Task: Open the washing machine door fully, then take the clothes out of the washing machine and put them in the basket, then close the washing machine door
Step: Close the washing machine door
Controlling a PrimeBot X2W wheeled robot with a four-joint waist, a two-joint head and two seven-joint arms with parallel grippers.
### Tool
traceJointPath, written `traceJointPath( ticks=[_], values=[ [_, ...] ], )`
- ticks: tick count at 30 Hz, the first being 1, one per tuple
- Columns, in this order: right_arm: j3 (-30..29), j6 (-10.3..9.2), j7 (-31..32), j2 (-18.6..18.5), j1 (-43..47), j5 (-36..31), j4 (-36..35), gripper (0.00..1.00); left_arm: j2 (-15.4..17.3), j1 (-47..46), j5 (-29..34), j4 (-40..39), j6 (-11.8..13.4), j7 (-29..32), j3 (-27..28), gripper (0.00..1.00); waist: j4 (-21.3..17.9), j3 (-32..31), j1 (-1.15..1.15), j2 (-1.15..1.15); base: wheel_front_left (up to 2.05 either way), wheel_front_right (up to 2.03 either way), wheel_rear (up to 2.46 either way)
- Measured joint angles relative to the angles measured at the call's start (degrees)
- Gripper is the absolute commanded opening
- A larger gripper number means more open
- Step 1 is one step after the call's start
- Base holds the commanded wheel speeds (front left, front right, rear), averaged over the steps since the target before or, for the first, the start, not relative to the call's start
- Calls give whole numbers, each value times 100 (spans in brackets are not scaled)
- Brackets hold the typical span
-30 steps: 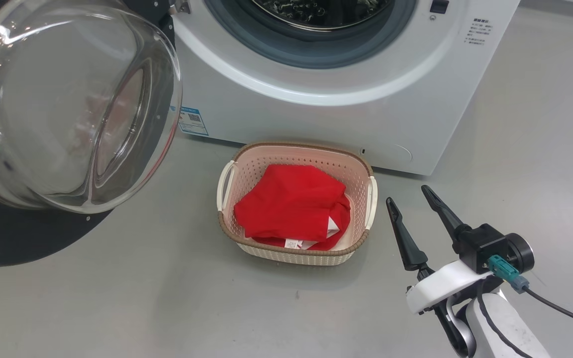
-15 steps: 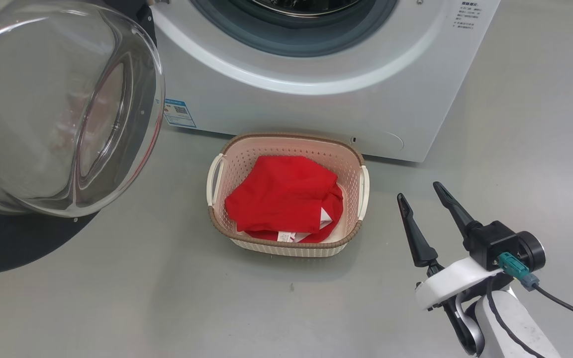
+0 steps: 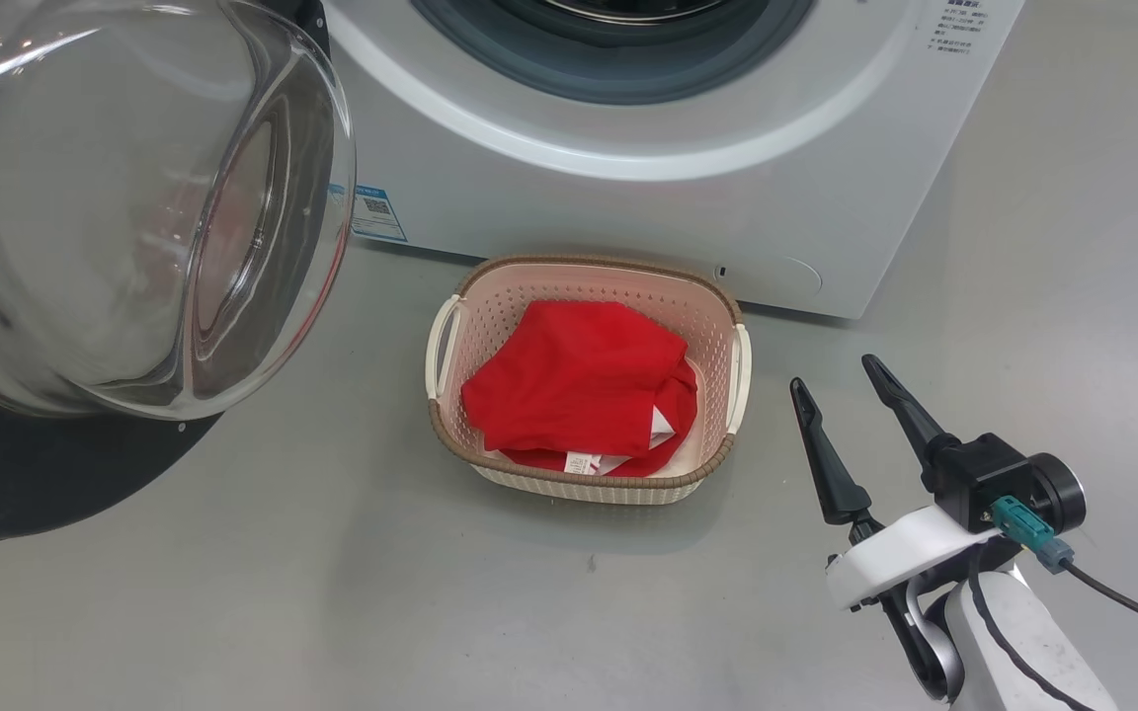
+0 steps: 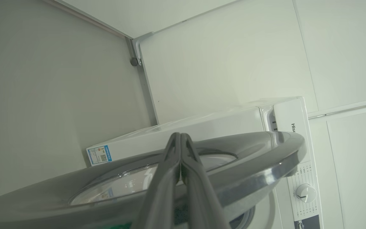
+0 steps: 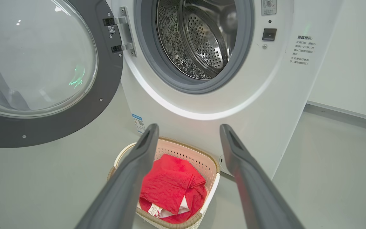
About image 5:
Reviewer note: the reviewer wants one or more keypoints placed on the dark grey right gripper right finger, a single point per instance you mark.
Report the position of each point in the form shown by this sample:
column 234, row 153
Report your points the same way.
column 256, row 194

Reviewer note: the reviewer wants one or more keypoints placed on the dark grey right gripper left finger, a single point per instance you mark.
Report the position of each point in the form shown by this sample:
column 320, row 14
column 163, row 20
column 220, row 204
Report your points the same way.
column 122, row 190

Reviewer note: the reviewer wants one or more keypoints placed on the red cloth garment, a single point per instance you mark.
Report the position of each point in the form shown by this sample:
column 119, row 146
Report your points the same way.
column 170, row 181

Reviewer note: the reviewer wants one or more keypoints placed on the red and white shorts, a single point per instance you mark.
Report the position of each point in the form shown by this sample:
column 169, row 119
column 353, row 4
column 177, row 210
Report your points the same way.
column 167, row 213

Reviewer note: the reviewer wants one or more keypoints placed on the round grey glass washer door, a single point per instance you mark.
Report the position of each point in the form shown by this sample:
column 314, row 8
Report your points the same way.
column 37, row 63

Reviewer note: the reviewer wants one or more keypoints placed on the cream perforated laundry basket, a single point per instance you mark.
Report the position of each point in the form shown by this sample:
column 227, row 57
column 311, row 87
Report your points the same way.
column 199, row 162

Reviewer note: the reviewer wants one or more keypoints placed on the white washing machine body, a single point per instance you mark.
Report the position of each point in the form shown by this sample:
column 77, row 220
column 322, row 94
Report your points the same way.
column 265, row 95

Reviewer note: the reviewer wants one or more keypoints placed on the grey rubber door gasket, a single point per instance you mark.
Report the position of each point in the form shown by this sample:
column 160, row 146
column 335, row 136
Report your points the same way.
column 243, row 38

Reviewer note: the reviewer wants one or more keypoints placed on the metal door hinge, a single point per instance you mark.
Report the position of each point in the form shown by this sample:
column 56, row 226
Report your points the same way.
column 126, row 31

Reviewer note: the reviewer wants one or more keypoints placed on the black door latch socket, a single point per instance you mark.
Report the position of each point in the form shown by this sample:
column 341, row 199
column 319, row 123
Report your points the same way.
column 269, row 34

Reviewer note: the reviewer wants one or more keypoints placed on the round drain filter cover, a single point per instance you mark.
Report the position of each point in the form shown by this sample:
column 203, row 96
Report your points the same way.
column 221, row 163

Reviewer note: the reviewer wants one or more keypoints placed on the blue energy label sticker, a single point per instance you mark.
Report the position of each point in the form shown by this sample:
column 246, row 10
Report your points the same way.
column 138, row 123

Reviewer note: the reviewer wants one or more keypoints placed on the grey printed text notice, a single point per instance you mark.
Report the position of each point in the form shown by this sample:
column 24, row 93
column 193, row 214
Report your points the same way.
column 303, row 49

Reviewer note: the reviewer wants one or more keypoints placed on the small QR code sticker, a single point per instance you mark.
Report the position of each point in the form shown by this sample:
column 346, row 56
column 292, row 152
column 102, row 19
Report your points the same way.
column 111, row 30

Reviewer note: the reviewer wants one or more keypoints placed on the steel perforated washer drum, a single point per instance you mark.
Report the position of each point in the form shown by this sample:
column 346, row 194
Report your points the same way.
column 202, row 41

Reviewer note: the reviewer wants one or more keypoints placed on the grey warning sticker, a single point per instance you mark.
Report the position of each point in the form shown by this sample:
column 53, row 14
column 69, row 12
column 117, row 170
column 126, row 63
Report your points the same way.
column 268, row 7

